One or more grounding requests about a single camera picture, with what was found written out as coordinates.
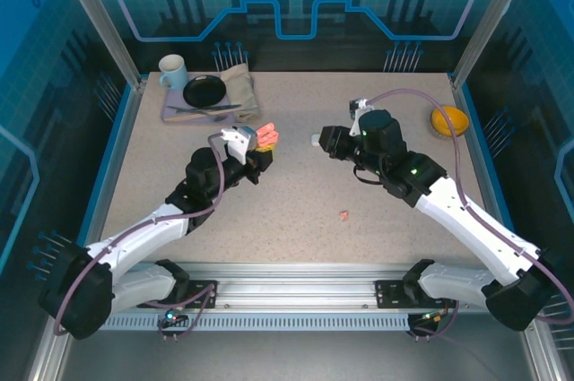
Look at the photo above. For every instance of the white earbud charging case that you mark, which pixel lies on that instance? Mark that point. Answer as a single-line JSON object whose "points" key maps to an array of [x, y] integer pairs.
{"points": [[315, 140]]}

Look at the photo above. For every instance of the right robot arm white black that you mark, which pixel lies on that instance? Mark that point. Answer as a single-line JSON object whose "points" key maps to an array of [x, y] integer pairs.
{"points": [[466, 228]]}

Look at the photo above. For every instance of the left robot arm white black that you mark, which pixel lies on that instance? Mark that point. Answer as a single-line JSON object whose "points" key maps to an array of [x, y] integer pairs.
{"points": [[134, 237]]}

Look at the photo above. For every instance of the dark metal fork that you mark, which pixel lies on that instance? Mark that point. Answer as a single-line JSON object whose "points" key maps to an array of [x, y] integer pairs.
{"points": [[219, 117]]}

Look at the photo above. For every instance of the dark table knife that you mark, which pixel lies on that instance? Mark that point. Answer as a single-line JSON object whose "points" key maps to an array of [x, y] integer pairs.
{"points": [[224, 107]]}

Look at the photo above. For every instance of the beige folded cloth napkin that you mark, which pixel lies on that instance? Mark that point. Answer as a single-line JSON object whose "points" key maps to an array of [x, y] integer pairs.
{"points": [[242, 89]]}

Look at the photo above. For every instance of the wooden stick utensil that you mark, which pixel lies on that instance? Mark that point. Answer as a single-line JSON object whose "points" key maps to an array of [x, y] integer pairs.
{"points": [[188, 116]]}

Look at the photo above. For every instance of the lavender serving tray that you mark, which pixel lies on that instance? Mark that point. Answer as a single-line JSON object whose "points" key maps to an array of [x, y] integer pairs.
{"points": [[172, 101]]}

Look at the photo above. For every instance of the yellow orange bowl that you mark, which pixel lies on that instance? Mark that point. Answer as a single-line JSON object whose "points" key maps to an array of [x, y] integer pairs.
{"points": [[462, 123]]}

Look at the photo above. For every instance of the black round plate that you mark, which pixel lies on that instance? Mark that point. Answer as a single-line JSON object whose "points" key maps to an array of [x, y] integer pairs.
{"points": [[204, 90]]}

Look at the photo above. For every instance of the light blue mug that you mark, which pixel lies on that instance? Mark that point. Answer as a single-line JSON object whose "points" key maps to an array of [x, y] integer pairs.
{"points": [[177, 74]]}

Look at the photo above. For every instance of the small LED connector board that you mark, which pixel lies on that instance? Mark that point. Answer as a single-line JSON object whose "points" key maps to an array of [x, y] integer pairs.
{"points": [[431, 318], [175, 314]]}

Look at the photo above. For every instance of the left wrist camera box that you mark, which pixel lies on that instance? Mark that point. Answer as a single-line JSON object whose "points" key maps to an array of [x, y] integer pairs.
{"points": [[240, 143]]}

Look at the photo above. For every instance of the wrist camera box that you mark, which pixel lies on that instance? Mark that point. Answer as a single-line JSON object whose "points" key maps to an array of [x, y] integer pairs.
{"points": [[240, 143], [359, 107]]}

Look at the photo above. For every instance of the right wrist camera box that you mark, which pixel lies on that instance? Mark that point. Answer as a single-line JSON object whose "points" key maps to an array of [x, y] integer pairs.
{"points": [[359, 107]]}

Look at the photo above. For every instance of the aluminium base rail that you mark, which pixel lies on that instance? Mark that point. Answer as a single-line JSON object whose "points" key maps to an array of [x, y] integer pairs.
{"points": [[291, 287]]}

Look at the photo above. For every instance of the aluminium frame post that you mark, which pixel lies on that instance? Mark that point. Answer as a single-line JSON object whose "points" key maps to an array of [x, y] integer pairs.
{"points": [[485, 27], [107, 27]]}

